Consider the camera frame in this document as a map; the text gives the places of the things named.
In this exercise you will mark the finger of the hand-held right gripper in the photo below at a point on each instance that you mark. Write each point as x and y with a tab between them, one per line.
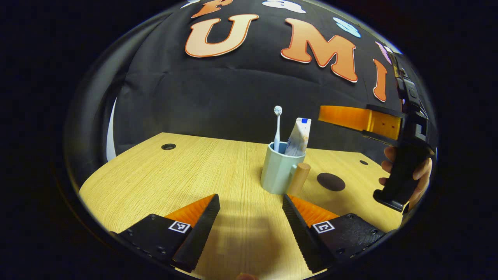
350	118

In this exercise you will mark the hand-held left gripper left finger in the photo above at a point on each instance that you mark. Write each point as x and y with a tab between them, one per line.
202	233

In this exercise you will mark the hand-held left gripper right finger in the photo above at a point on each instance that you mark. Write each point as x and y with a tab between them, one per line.
301	237

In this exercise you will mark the white toothpaste tube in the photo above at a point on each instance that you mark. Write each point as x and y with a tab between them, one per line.
299	136

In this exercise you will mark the dark brown round coaster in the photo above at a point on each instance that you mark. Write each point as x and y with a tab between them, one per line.
330	182

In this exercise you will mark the white toothbrush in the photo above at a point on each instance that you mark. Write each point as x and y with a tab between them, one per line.
277	128

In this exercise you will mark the wooden desktop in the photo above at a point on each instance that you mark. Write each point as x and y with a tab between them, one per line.
175	175

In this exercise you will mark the black backdrop cloth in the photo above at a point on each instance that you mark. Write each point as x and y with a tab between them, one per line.
214	97

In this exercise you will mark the dark side curtain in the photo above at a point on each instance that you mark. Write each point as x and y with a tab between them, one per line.
89	116

